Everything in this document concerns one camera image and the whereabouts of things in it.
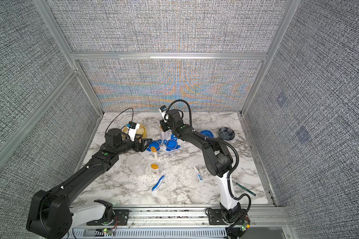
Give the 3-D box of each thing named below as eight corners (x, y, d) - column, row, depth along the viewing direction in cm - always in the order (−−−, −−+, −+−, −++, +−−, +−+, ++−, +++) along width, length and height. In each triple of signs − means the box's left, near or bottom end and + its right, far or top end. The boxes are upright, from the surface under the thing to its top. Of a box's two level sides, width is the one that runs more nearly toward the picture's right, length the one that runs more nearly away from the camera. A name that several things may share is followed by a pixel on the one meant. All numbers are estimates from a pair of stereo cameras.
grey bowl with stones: (219, 140, 105) (221, 135, 101) (217, 131, 110) (219, 127, 106) (233, 140, 105) (235, 135, 101) (231, 131, 110) (233, 127, 106)
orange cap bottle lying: (152, 161, 95) (150, 151, 86) (153, 155, 98) (150, 146, 89) (157, 161, 95) (155, 151, 86) (158, 155, 98) (156, 146, 89)
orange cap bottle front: (153, 177, 89) (150, 168, 80) (153, 171, 91) (151, 163, 82) (159, 177, 89) (157, 168, 80) (159, 171, 91) (157, 163, 82)
